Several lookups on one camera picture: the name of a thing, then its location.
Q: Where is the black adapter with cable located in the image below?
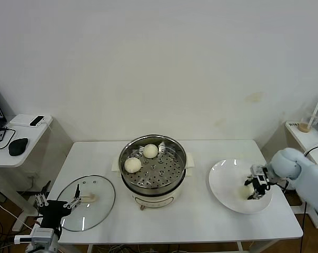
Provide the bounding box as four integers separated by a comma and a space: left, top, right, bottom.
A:
0, 126, 18, 151

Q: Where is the cream electric cooking pot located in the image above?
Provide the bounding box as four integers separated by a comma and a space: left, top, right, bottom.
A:
111, 153, 196, 211

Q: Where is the white device with black screen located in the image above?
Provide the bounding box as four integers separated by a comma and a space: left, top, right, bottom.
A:
29, 115, 46, 127

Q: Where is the white side table with laptop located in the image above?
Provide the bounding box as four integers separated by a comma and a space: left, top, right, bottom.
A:
0, 113, 56, 232

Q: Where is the stainless perforated steamer basket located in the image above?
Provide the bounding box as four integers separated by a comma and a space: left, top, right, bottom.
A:
119, 134, 187, 191

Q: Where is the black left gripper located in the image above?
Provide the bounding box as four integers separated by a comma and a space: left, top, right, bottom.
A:
34, 180, 83, 229

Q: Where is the white side table with cup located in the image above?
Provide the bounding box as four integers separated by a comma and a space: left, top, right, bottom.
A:
284, 121, 318, 230

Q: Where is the white floor cable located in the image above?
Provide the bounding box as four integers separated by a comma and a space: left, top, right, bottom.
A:
0, 197, 35, 230

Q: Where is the white round plate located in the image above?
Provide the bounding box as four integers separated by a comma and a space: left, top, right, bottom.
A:
208, 159, 273, 214

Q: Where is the white steamed baozi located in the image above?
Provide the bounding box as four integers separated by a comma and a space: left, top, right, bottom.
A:
237, 186, 254, 201
143, 143, 158, 159
124, 158, 142, 173

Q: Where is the black computer mouse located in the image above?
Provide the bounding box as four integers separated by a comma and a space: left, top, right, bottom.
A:
8, 138, 29, 157

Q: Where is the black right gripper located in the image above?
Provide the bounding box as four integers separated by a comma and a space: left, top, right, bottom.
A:
244, 163, 273, 201

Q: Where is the glass lid with cream handle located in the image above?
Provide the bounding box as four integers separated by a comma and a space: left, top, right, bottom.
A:
54, 174, 116, 232

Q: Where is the clear plastic drink cup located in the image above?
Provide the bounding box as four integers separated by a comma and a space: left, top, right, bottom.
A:
299, 110, 318, 133

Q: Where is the cable bundle under table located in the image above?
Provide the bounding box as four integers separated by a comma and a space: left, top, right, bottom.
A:
95, 244, 138, 253

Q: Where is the flat white box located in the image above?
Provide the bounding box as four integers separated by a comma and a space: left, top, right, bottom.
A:
10, 114, 48, 128

